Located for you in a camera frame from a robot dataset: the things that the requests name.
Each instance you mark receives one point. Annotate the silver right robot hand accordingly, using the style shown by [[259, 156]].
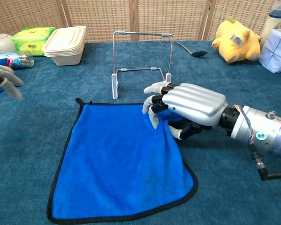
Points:
[[194, 103]]

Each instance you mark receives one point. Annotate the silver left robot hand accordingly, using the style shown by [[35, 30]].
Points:
[[9, 79]]

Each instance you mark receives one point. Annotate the blue microfiber towel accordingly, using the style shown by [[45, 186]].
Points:
[[119, 164]]

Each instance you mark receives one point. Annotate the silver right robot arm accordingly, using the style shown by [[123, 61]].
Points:
[[271, 131]]

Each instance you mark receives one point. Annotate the clear bottle with blue label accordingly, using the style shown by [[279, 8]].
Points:
[[20, 61]]

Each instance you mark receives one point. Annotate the beige upturned bowl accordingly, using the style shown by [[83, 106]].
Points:
[[2, 43]]

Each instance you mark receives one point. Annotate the green tissue pack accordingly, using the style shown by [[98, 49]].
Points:
[[30, 37]]

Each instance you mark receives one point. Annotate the black spoon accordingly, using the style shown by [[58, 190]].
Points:
[[199, 54]]

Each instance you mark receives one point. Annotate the beige lidded food container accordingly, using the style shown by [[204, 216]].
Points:
[[65, 44]]

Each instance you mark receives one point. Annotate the yellow plush toy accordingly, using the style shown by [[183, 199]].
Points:
[[234, 49]]

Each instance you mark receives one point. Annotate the teal tablecloth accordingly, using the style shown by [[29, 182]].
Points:
[[25, 152]]

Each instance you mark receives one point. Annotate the pale lavender wrapped box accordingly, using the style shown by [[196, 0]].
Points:
[[276, 54]]

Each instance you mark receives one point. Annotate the baby bottle with blue cap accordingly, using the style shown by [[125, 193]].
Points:
[[271, 25]]

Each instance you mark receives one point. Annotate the wooden rattan folding screen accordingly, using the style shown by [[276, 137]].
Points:
[[102, 18]]

